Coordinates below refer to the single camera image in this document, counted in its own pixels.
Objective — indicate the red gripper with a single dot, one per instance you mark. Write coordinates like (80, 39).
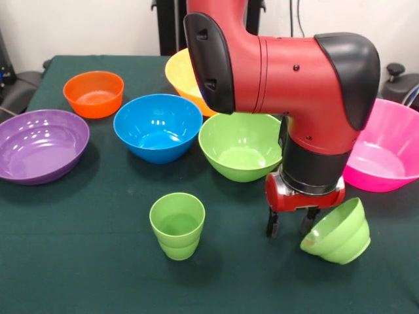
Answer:
(304, 201)

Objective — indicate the small green bowl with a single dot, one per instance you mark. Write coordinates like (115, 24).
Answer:
(340, 235)

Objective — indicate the large green bowl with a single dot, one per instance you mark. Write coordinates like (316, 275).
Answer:
(235, 157)

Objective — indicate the stack of green cups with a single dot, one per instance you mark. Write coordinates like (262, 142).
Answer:
(178, 242)

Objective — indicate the wide purple bowl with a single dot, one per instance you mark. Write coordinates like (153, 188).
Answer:
(39, 153)

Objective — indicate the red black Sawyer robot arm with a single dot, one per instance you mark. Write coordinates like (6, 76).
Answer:
(288, 81)

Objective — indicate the large pink bowl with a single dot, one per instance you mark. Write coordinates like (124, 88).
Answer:
(383, 160)

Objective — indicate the blue bowl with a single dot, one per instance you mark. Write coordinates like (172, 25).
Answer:
(157, 147)

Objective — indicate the grey chair with black knob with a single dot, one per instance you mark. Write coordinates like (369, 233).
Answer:
(401, 86)

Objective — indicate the large yellow-orange bowl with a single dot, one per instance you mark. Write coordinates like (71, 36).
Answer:
(183, 81)

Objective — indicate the dark green tablecloth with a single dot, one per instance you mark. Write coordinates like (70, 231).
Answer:
(98, 278)

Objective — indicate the small orange bowl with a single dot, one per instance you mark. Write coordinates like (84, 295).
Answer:
(93, 106)

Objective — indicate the black equipment box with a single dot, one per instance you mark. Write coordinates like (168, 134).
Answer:
(6, 62)

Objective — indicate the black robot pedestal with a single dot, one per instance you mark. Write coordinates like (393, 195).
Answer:
(170, 26)

